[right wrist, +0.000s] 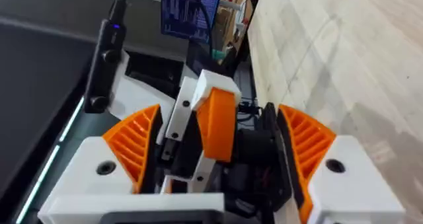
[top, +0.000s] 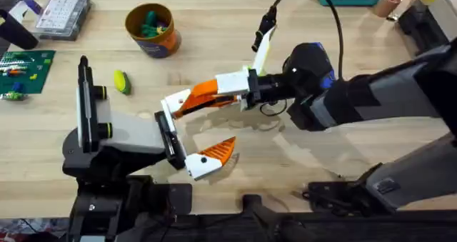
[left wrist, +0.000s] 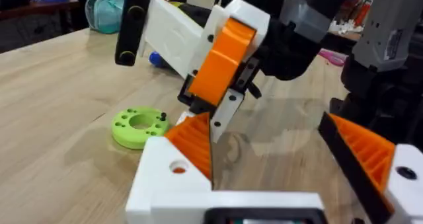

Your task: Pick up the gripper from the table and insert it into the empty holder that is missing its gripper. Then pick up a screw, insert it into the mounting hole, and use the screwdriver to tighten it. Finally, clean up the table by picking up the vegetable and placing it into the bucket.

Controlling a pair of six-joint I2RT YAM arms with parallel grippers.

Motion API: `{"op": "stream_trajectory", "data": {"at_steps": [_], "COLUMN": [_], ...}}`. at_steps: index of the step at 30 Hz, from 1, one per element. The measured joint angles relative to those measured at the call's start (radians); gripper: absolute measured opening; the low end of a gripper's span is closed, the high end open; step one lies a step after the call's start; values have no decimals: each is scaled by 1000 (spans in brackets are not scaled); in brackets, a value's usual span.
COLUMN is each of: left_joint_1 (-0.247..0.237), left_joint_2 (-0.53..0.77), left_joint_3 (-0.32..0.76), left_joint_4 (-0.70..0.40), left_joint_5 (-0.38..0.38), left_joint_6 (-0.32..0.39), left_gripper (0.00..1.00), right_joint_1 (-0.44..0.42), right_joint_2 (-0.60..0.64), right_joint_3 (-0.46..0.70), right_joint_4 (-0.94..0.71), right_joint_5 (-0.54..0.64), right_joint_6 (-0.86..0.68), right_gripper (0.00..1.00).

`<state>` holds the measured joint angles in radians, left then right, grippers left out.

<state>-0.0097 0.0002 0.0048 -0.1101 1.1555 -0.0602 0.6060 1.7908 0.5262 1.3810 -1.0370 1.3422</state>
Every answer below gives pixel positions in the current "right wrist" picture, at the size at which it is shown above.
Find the orange wedge finger of the left gripper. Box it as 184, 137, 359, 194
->
190, 69, 243, 163

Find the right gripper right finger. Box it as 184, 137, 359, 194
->
276, 103, 406, 224

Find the bare white finger of the left gripper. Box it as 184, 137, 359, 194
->
164, 76, 200, 142

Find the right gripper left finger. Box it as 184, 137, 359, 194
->
54, 104, 164, 197

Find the computer monitor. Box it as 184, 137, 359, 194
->
160, 0, 223, 46

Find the brown cardboard box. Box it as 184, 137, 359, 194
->
214, 0, 254, 57

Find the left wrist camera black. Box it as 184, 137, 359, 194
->
83, 19, 128, 115

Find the black camera cable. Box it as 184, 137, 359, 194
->
108, 0, 146, 24

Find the thin black cable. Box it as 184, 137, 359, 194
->
184, 0, 215, 59

